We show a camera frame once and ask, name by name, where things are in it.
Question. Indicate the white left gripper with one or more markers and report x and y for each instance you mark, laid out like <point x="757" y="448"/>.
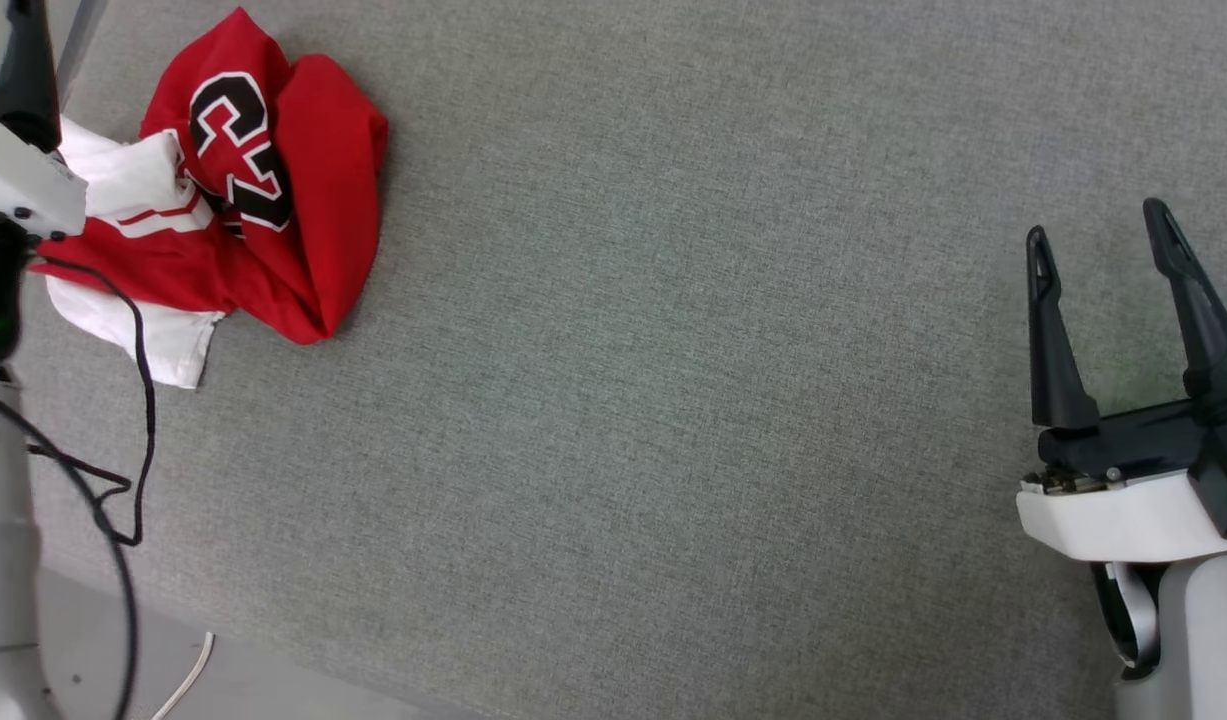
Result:
<point x="18" y="175"/>

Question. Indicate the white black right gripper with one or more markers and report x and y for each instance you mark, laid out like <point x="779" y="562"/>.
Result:
<point x="1113" y="515"/>

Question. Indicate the red and white basketball jersey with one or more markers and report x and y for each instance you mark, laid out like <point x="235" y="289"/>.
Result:
<point x="313" y="200"/>

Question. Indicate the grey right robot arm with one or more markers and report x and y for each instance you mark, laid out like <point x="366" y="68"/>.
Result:
<point x="1208" y="640"/>

